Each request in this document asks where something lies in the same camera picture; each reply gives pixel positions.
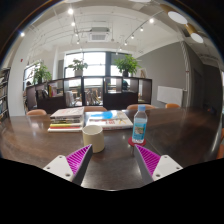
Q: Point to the ceiling lights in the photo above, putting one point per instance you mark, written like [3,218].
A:
[177,17]

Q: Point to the white wall radiator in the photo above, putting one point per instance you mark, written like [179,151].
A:
[170,95]

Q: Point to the low dark shelf unit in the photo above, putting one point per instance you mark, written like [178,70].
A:
[115,100]

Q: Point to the tall dark bookshelf unit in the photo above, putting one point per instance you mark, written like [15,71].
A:
[4,96]

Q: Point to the ceiling air conditioner unit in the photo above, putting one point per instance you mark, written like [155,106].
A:
[99,35]

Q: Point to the person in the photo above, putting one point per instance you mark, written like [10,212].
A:
[125,85]

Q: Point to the clear water bottle blue cap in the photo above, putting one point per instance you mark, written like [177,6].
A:
[139,128]

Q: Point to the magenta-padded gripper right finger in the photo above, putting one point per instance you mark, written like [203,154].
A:
[160,166]

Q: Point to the potted green plant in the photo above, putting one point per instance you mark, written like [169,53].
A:
[78,66]
[41,74]
[127,65]

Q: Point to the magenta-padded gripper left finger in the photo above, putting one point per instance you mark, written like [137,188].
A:
[71,165]

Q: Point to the cream ceramic cup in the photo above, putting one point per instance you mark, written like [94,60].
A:
[94,141]

